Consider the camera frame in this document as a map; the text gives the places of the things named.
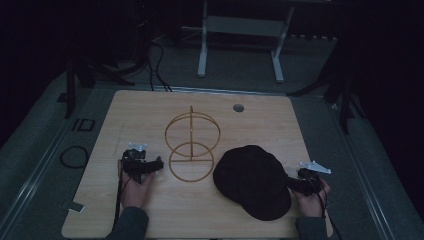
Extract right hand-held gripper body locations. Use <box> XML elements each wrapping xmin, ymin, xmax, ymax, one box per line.
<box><xmin>296</xmin><ymin>160</ymin><xmax>333</xmax><ymax>197</ymax></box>

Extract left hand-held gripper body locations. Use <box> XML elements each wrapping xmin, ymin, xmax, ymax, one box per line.
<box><xmin>120</xmin><ymin>142</ymin><xmax>150</xmax><ymax>185</ymax></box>

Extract black cap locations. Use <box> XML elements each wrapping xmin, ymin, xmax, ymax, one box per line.
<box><xmin>212</xmin><ymin>144</ymin><xmax>293</xmax><ymax>222</ymax></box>

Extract person's right hand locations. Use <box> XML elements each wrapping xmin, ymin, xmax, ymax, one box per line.
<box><xmin>291</xmin><ymin>179</ymin><xmax>332</xmax><ymax>219</ymax></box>

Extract person's left hand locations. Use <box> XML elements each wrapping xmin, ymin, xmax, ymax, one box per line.
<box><xmin>117</xmin><ymin>159</ymin><xmax>156</xmax><ymax>210</ymax></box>

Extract black tripod stand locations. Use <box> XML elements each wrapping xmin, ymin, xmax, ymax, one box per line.
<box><xmin>285</xmin><ymin>43</ymin><xmax>368</xmax><ymax>136</ymax></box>
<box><xmin>63</xmin><ymin>54</ymin><xmax>136</xmax><ymax>120</ymax></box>

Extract white metal stand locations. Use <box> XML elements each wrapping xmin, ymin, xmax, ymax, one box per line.
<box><xmin>196</xmin><ymin>0</ymin><xmax>296</xmax><ymax>84</ymax></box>

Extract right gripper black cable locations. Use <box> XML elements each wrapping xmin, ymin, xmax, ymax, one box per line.
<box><xmin>313</xmin><ymin>181</ymin><xmax>344</xmax><ymax>240</ymax></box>

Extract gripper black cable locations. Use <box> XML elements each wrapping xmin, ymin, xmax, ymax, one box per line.
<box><xmin>113</xmin><ymin>175</ymin><xmax>132</xmax><ymax>231</ymax></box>
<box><xmin>313</xmin><ymin>181</ymin><xmax>344</xmax><ymax>240</ymax></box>

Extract gold wire hat stand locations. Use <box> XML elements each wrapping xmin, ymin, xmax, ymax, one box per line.
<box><xmin>164</xmin><ymin>105</ymin><xmax>222</xmax><ymax>184</ymax></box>

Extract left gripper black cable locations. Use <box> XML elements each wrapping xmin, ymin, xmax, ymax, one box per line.
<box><xmin>113</xmin><ymin>175</ymin><xmax>132</xmax><ymax>231</ymax></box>

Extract black cable loop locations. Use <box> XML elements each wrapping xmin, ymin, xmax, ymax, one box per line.
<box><xmin>59</xmin><ymin>145</ymin><xmax>91</xmax><ymax>169</ymax></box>

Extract black floor cables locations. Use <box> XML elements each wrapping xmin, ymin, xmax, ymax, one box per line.
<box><xmin>145</xmin><ymin>39</ymin><xmax>174</xmax><ymax>93</ymax></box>

